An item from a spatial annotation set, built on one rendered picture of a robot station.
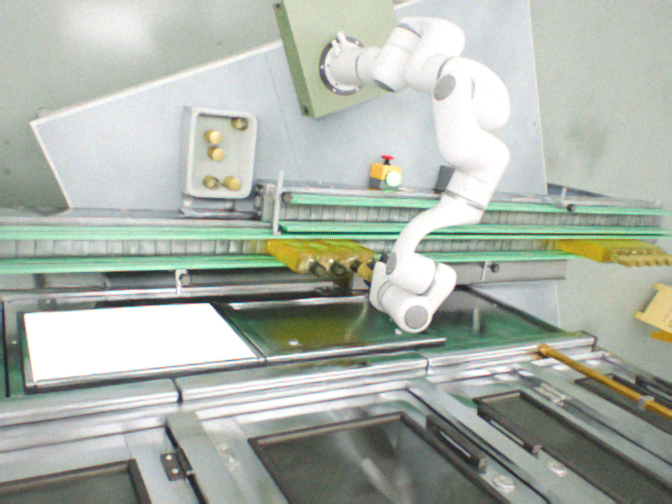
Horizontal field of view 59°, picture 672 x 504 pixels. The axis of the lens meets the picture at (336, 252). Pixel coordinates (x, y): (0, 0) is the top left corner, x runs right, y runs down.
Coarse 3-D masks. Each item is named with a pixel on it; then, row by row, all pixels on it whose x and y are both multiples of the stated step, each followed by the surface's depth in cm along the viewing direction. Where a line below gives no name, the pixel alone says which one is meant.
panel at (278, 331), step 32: (224, 320) 136; (256, 320) 140; (288, 320) 143; (320, 320) 145; (352, 320) 148; (384, 320) 151; (256, 352) 121; (288, 352) 123; (320, 352) 126; (352, 352) 130; (384, 352) 134; (32, 384) 98; (64, 384) 101; (96, 384) 104
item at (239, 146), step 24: (192, 120) 147; (216, 120) 157; (192, 144) 148; (216, 144) 159; (240, 144) 161; (192, 168) 150; (216, 168) 161; (240, 168) 162; (192, 192) 152; (216, 192) 156; (240, 192) 160
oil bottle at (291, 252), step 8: (272, 240) 158; (280, 240) 155; (288, 240) 155; (296, 240) 156; (272, 248) 158; (280, 248) 154; (288, 248) 150; (296, 248) 148; (304, 248) 149; (280, 256) 154; (288, 256) 150; (296, 256) 146; (304, 256) 145; (312, 256) 145; (288, 264) 150; (296, 264) 146; (304, 264) 145; (296, 272) 147; (304, 272) 146
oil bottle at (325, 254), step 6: (300, 240) 158; (306, 240) 159; (312, 240) 160; (312, 246) 153; (318, 246) 154; (324, 246) 155; (318, 252) 149; (324, 252) 149; (330, 252) 150; (324, 258) 147; (330, 258) 148; (336, 258) 149; (324, 264) 148
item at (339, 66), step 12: (336, 48) 157; (348, 48) 157; (360, 48) 151; (336, 60) 157; (348, 60) 151; (336, 72) 158; (348, 72) 152; (336, 84) 163; (348, 84) 160; (360, 84) 152
